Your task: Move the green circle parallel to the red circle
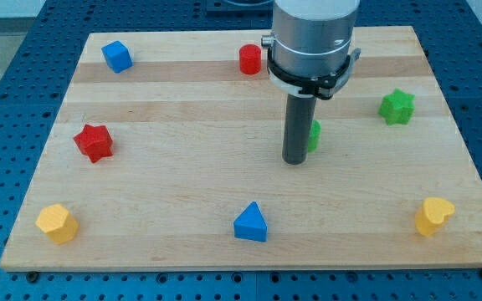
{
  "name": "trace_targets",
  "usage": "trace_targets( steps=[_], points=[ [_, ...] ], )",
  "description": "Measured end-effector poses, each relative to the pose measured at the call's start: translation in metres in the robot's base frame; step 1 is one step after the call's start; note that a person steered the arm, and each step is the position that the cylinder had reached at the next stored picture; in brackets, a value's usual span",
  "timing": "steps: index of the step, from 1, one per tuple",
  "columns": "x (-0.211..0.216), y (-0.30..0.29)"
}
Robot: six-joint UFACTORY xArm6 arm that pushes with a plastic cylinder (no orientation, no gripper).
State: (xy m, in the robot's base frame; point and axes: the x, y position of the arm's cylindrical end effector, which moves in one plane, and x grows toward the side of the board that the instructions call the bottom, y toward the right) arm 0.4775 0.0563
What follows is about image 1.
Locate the green cylinder block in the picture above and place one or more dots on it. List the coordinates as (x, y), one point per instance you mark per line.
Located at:
(314, 136)

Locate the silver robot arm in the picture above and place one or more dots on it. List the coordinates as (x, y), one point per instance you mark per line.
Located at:
(311, 38)

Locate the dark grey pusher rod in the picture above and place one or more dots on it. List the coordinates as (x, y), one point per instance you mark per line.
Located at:
(298, 121)

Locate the wooden board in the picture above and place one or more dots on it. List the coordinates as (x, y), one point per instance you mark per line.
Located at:
(195, 141)

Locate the blue triangle block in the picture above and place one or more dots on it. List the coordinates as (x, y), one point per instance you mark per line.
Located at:
(250, 224)

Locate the red cylinder block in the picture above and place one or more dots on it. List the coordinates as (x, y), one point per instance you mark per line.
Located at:
(250, 59)

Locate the red star block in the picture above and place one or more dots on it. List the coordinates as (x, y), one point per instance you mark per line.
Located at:
(94, 142)

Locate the blue cube block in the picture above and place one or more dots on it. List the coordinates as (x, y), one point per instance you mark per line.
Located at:
(117, 56)

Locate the green star block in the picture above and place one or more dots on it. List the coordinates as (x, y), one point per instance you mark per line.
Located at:
(397, 108)

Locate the yellow hexagon block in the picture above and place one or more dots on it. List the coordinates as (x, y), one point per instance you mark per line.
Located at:
(57, 223)

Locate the yellow heart block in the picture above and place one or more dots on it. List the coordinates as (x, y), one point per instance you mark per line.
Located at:
(433, 213)

